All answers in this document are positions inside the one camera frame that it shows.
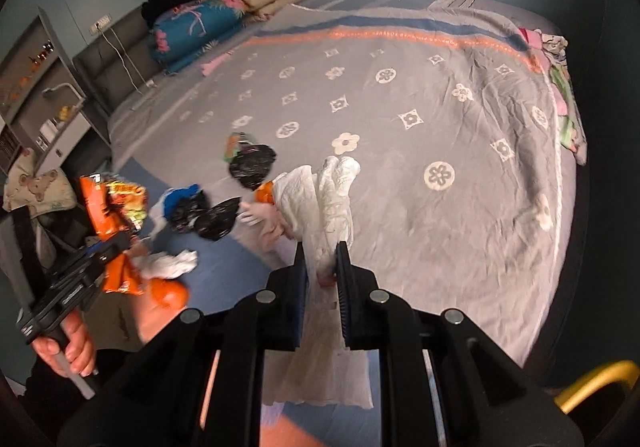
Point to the orange snack wrapper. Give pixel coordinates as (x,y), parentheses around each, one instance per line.
(116,208)

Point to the grey padded headboard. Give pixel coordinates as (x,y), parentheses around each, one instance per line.
(117,62)

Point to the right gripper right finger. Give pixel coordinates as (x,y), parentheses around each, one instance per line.
(348,296)

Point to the wall power socket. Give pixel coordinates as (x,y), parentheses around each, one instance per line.
(101,24)

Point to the pink small item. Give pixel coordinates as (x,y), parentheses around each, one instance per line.
(209,67)

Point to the floral sheet bed edge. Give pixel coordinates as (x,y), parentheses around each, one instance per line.
(557,86)

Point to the black plastic bag small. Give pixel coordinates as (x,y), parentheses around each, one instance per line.
(195,214)

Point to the blue plastic bag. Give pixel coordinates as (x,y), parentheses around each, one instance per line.
(161,211)

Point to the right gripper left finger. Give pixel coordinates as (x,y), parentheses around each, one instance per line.
(297,293)

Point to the teddy bear cushion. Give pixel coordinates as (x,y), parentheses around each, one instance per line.
(41,194)

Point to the green noodle packet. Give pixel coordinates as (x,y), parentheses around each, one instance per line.
(236,143)

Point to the white tissue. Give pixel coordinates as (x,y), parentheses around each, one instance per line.
(165,266)

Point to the grey patterned bed cover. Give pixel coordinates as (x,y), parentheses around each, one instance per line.
(466,191)

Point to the yellow trash bin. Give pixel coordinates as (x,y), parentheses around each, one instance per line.
(622,373)

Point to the grey bedside shelf unit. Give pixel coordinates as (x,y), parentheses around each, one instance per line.
(44,108)

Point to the white paper towel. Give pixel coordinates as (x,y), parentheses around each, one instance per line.
(322,370)

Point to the orange peel piece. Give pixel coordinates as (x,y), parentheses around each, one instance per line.
(169,293)

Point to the person's left hand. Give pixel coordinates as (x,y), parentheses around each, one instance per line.
(80,352)

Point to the blue floral folded quilt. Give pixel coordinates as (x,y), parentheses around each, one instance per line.
(180,36)

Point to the pink cloth rag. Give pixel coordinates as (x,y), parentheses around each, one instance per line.
(273,227)

